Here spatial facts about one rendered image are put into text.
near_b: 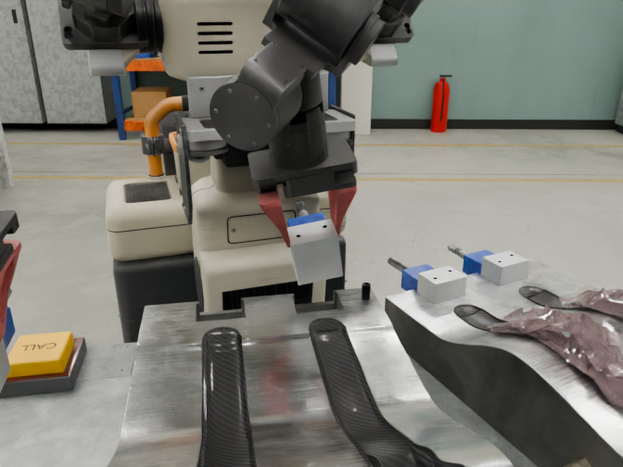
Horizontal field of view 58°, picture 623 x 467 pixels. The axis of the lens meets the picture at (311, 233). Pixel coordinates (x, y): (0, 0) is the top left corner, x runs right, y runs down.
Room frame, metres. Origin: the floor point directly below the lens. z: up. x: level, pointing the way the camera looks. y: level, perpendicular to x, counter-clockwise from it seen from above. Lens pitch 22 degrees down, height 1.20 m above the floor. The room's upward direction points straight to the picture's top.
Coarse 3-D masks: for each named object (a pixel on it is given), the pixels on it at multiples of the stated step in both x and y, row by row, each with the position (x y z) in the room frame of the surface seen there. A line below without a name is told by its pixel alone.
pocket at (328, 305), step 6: (336, 294) 0.57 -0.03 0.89; (294, 300) 0.57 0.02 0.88; (336, 300) 0.57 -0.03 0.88; (300, 306) 0.57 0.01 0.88; (306, 306) 0.57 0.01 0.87; (312, 306) 0.57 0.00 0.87; (318, 306) 0.57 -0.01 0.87; (324, 306) 0.57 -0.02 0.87; (330, 306) 0.57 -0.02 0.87; (336, 306) 0.57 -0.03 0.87; (342, 306) 0.55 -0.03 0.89
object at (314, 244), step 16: (304, 208) 0.64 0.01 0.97; (288, 224) 0.59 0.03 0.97; (304, 224) 0.56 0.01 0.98; (320, 224) 0.56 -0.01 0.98; (304, 240) 0.53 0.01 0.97; (320, 240) 0.53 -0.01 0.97; (336, 240) 0.54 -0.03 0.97; (304, 256) 0.53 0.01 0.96; (320, 256) 0.54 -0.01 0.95; (336, 256) 0.54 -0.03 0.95; (304, 272) 0.54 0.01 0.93; (320, 272) 0.54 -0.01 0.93; (336, 272) 0.54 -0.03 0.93
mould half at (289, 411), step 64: (192, 320) 0.51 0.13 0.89; (256, 320) 0.51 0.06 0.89; (384, 320) 0.51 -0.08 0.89; (192, 384) 0.41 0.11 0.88; (256, 384) 0.41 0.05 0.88; (320, 384) 0.41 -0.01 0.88; (384, 384) 0.41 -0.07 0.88; (128, 448) 0.33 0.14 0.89; (192, 448) 0.32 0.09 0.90; (256, 448) 0.31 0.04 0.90; (320, 448) 0.30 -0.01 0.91; (448, 448) 0.29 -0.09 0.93
